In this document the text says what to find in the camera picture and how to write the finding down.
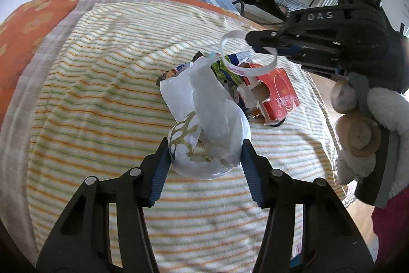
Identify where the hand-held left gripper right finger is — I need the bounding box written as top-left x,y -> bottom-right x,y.
241,139 -> 376,273

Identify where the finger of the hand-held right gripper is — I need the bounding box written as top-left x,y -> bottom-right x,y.
245,27 -> 339,47
277,46 -> 346,78

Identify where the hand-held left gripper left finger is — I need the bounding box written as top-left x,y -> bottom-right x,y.
36,137 -> 171,273

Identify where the white paper strip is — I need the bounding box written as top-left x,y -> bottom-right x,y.
220,30 -> 278,74

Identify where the white plastic bag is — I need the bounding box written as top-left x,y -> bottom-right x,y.
160,57 -> 251,180

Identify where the person's right forearm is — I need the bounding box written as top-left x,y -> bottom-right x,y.
331,79 -> 409,197

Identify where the blue white wrapper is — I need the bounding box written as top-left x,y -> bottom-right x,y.
228,51 -> 254,65

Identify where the red carton box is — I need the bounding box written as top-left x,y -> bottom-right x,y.
238,60 -> 301,127

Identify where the checked chair cushion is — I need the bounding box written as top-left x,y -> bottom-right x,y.
257,0 -> 310,18

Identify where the green snack wrapper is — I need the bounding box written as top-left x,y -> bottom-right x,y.
211,59 -> 244,92

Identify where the striped yellow towel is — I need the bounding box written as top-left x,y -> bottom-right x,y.
27,1 -> 348,273

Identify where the dark orange snack wrapper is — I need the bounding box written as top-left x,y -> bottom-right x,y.
156,63 -> 193,85

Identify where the person's pink clothing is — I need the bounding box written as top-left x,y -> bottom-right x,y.
371,192 -> 409,262

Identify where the white fringed cloth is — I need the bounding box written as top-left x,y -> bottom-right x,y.
0,0 -> 355,273

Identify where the orange floral bed mattress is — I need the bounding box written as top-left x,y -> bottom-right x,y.
0,0 -> 135,126

